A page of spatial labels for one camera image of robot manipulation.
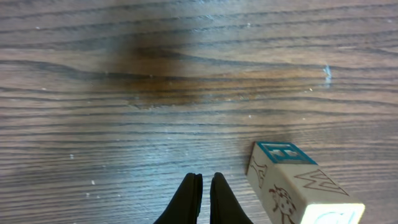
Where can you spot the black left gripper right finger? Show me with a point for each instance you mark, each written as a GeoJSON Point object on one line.
{"type": "Point", "coordinates": [224, 207]}

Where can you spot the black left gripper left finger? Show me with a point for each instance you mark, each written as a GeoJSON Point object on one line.
{"type": "Point", "coordinates": [185, 205]}

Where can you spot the wooden block blue letter H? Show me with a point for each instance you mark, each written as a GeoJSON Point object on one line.
{"type": "Point", "coordinates": [267, 154]}

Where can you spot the wooden block red letter U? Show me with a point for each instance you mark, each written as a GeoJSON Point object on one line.
{"type": "Point", "coordinates": [290, 188]}

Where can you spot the wooden block yellow letter S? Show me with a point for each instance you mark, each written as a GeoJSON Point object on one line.
{"type": "Point", "coordinates": [342, 213]}

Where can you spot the clear tape patch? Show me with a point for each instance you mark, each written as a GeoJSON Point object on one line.
{"type": "Point", "coordinates": [328, 76]}

